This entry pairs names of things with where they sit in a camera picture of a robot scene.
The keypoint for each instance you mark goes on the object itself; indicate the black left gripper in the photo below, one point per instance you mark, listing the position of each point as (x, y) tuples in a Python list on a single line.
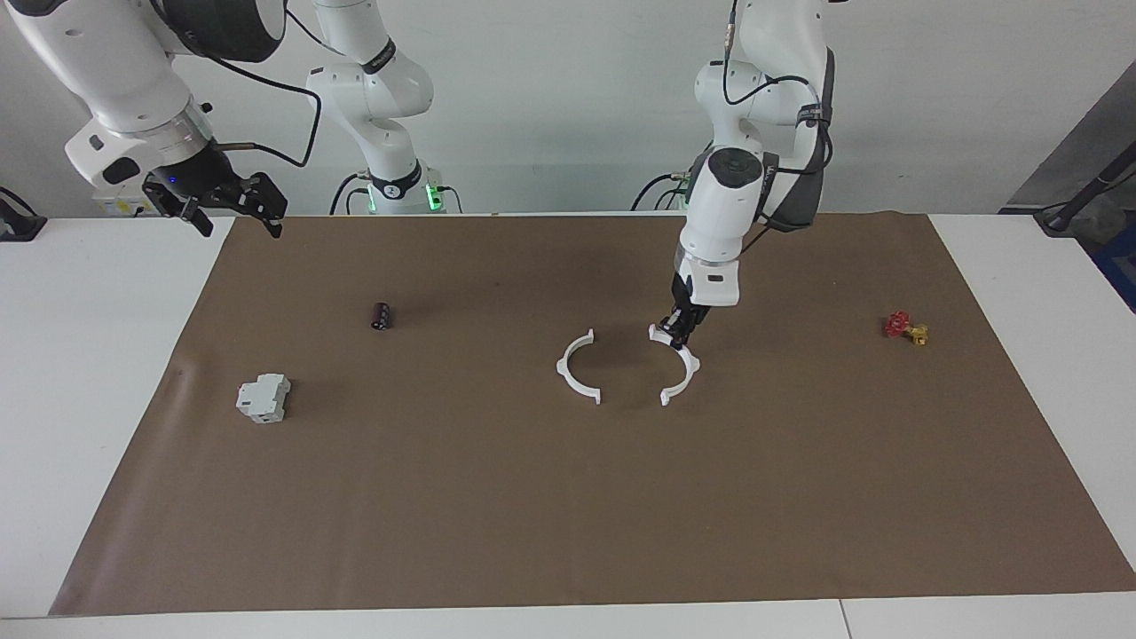
[(685, 311)]

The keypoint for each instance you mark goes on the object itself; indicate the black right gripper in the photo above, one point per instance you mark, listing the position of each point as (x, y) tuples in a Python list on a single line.
[(200, 182)]

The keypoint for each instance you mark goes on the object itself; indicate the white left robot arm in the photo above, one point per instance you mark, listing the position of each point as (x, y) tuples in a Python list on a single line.
[(723, 213)]

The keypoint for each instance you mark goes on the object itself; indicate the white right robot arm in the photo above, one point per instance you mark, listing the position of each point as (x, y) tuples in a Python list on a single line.
[(106, 62)]

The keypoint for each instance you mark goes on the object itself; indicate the white power socket box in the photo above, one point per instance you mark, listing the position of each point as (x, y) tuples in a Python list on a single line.
[(120, 206)]

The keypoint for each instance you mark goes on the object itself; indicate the black cylindrical capacitor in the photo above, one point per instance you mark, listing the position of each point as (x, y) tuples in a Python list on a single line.
[(382, 317)]

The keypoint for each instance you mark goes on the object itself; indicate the white circuit breaker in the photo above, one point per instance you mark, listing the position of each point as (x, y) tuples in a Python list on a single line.
[(262, 399)]

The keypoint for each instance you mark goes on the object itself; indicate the brown paper mat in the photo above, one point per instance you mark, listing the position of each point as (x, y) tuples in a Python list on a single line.
[(577, 515)]

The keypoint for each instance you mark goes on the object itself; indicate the red and yellow valve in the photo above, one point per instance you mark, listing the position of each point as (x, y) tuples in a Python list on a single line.
[(901, 326)]

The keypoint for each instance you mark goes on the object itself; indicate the black stand leg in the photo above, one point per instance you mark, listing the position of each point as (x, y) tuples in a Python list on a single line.
[(1078, 200)]

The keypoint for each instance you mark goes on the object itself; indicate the blue crate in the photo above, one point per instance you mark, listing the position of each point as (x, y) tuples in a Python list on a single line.
[(1120, 266)]

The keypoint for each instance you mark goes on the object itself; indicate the black clamp bracket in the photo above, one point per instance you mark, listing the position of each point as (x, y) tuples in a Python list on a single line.
[(22, 226)]

